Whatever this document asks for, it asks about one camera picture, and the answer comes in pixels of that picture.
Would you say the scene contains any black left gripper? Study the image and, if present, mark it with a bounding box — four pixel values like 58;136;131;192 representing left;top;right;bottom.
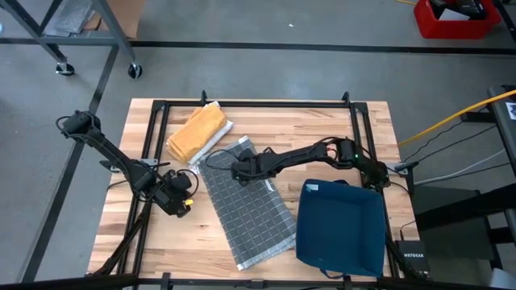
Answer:
155;168;194;218

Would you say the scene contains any white waffle towel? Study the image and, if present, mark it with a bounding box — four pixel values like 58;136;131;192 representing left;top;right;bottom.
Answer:
187;100;235;166

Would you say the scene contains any grey checked towel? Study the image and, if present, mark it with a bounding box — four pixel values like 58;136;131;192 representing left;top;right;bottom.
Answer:
196;135;298;271

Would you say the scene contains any yellow towel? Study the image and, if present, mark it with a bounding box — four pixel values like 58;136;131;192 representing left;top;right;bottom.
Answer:
165;105;228;164

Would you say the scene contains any blue white striped fabric basket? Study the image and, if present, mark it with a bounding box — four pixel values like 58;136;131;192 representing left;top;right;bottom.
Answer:
295;179;387;280

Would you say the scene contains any black Netgear router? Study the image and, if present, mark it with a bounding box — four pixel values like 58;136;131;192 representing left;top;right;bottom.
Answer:
394;240;431;277

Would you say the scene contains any brown cardboard box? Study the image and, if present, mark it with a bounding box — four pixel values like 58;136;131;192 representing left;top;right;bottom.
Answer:
84;0;146;39

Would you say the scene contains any black equipment stand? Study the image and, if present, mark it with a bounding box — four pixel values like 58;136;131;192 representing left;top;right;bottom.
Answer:
411;183;516;263

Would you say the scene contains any silver foil bag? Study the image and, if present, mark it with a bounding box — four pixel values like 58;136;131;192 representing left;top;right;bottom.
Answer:
42;0;96;36

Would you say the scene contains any red plastic bin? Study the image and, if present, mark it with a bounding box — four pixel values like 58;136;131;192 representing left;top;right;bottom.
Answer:
413;0;503;40

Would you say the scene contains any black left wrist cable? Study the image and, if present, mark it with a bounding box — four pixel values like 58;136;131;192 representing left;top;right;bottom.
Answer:
177;168;200;195

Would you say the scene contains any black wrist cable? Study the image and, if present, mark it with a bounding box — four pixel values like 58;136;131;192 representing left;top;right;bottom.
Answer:
177;168;200;195
204;148;243;171

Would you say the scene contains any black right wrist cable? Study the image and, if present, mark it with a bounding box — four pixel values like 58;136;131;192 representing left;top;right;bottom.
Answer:
204;148;243;171

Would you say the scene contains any black metal table frame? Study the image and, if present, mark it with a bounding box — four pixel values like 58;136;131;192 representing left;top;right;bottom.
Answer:
86;90;424;290

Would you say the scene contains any grey metal cart frame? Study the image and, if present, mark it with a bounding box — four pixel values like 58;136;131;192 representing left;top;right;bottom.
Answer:
0;0;144;80

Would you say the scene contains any thick yellow cable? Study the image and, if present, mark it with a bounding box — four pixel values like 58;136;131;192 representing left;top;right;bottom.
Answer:
397;89;516;147

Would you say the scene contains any grey cable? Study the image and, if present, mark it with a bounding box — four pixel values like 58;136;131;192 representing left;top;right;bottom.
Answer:
414;149;507;186

